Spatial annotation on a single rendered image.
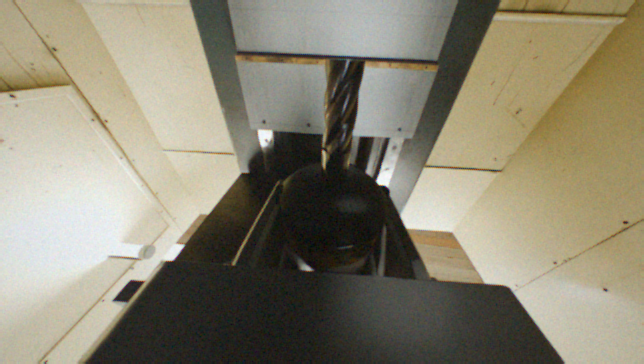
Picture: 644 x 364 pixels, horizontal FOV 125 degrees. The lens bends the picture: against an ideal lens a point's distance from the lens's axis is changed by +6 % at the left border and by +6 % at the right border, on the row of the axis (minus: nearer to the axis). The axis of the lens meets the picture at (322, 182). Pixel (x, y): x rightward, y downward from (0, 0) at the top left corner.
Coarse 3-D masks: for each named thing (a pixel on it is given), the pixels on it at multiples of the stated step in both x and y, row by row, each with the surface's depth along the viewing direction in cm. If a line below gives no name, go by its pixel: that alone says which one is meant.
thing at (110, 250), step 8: (96, 248) 73; (104, 248) 73; (112, 248) 73; (120, 248) 73; (128, 248) 73; (136, 248) 73; (144, 248) 73; (152, 248) 75; (112, 256) 77; (120, 256) 77; (128, 256) 76; (136, 256) 73; (144, 256) 72; (152, 256) 75
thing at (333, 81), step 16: (336, 64) 5; (352, 64) 5; (336, 80) 5; (352, 80) 5; (336, 96) 5; (352, 96) 5; (336, 112) 5; (352, 112) 6; (336, 128) 6; (352, 128) 6; (336, 144) 6; (336, 160) 6; (336, 176) 7
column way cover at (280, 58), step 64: (256, 0) 35; (320, 0) 34; (384, 0) 33; (448, 0) 33; (256, 64) 41; (320, 64) 40; (384, 64) 39; (256, 128) 50; (320, 128) 49; (384, 128) 48
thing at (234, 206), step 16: (240, 176) 61; (256, 176) 62; (288, 176) 62; (240, 192) 54; (256, 192) 55; (224, 208) 49; (240, 208) 49; (256, 208) 49; (208, 224) 44; (224, 224) 44; (240, 224) 44; (192, 240) 40; (208, 240) 40; (224, 240) 41; (240, 240) 41; (176, 256) 37; (192, 256) 37; (208, 256) 37; (224, 256) 38
